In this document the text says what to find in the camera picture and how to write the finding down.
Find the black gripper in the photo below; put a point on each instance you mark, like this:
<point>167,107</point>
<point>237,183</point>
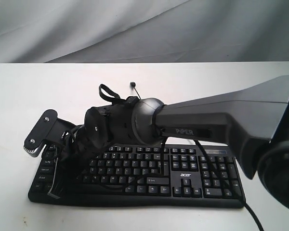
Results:
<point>72,159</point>

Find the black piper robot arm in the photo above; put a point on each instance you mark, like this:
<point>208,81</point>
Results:
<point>253,123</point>

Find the black acer keyboard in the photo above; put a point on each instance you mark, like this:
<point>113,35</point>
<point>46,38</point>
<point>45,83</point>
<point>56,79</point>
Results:
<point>128,176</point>

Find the grey backdrop cloth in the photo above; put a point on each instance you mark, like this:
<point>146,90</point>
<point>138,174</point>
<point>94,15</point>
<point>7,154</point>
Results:
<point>143,31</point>

